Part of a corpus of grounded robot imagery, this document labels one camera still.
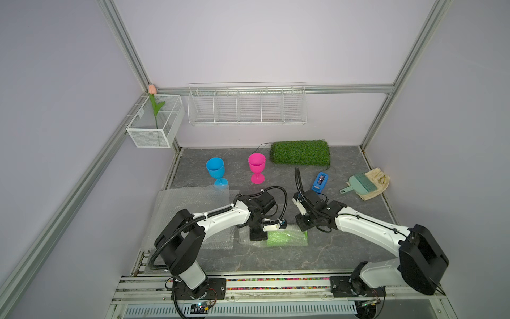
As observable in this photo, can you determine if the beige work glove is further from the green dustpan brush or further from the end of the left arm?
the end of the left arm

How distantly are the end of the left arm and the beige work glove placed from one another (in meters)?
0.55

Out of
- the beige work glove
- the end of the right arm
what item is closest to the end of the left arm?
the end of the right arm

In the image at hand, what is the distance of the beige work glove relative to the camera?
3.32ft

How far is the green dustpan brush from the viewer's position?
1.02 metres

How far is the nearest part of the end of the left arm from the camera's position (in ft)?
2.07

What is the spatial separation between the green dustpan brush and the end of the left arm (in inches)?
18.8

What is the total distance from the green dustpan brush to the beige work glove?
1 cm
